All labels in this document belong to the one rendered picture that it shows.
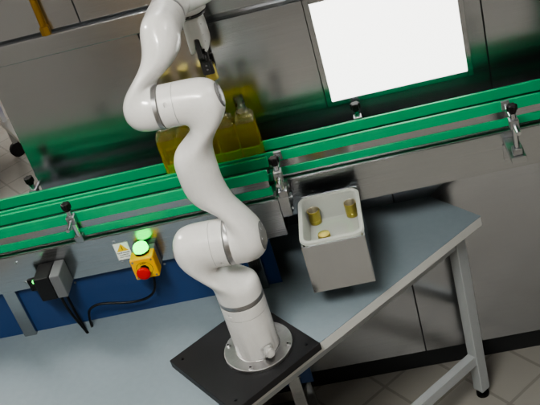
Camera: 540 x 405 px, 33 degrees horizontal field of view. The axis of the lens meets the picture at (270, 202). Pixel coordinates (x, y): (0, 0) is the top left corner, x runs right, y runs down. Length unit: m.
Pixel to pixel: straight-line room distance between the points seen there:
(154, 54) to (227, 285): 0.62
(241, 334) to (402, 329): 1.00
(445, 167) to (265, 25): 0.65
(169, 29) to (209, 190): 0.38
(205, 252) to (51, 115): 0.81
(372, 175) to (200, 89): 0.76
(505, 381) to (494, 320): 0.22
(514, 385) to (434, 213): 0.77
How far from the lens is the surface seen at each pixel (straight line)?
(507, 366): 3.35
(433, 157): 2.58
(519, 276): 3.16
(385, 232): 2.78
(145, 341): 2.67
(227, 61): 2.61
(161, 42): 2.01
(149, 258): 2.55
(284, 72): 2.62
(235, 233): 2.16
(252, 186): 2.50
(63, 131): 2.81
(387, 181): 2.60
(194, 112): 2.00
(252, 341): 2.37
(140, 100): 2.03
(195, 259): 2.20
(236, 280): 2.27
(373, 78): 2.65
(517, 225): 3.03
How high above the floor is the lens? 2.37
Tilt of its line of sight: 32 degrees down
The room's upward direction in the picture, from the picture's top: 17 degrees counter-clockwise
